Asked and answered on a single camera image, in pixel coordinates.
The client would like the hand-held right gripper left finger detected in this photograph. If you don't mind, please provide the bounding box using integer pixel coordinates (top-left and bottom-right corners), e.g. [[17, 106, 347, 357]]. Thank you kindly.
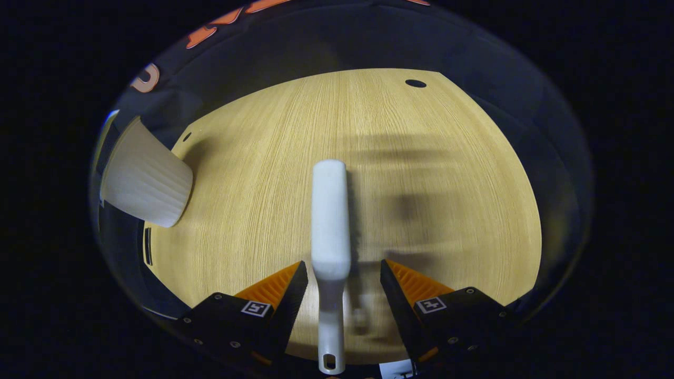
[[176, 260, 309, 368]]

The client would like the small white broom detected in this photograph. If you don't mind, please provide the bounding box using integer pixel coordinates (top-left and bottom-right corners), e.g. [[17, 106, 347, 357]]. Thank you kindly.
[[310, 159, 369, 375]]

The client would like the white ribbed garbage bin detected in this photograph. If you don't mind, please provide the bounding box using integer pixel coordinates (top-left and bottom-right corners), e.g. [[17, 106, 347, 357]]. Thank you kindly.
[[99, 117, 194, 228]]

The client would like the wooden desktop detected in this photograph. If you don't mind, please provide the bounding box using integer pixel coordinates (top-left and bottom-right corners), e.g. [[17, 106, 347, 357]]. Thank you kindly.
[[143, 68, 543, 365]]

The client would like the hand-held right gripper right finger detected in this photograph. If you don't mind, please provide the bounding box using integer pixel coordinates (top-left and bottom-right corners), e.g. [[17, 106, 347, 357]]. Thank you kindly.
[[380, 258, 523, 370]]

